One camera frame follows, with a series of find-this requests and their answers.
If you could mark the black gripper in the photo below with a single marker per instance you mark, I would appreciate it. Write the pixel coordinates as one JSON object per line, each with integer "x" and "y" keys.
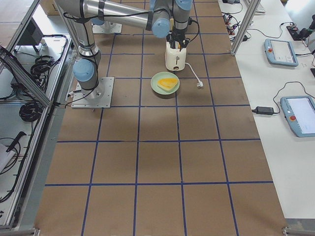
{"x": 177, "y": 36}

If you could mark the rear silver base plate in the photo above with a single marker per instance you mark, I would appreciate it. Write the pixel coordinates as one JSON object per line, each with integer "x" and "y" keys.
{"x": 107, "y": 28}

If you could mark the blue teach pendant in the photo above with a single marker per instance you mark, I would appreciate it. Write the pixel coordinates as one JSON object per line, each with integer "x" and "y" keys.
{"x": 299, "y": 111}
{"x": 280, "y": 52}

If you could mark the lower blue teach pendant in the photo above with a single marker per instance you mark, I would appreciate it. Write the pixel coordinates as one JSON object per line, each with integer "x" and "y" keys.
{"x": 299, "y": 111}

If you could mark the aluminium frame post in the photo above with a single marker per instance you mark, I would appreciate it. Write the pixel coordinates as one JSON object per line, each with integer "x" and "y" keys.
{"x": 244, "y": 26}

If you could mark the upper blue teach pendant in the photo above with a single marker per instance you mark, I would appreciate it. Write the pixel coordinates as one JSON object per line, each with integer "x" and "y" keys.
{"x": 280, "y": 52}

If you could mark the white two-slot toaster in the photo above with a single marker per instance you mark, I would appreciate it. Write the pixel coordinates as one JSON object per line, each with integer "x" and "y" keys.
{"x": 175, "y": 59}

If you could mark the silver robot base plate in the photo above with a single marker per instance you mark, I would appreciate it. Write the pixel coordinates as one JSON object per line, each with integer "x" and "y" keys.
{"x": 99, "y": 98}

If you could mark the black power adapter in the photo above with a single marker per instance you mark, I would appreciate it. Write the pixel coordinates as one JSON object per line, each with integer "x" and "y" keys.
{"x": 263, "y": 110}

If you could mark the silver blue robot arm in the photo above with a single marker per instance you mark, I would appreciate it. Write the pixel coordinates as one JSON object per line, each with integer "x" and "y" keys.
{"x": 165, "y": 19}

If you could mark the light green round plate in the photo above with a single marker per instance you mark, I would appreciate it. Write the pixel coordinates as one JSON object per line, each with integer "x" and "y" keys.
{"x": 161, "y": 75}

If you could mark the orange triangular toast slice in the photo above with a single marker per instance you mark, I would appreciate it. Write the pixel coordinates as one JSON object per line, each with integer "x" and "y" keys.
{"x": 167, "y": 84}

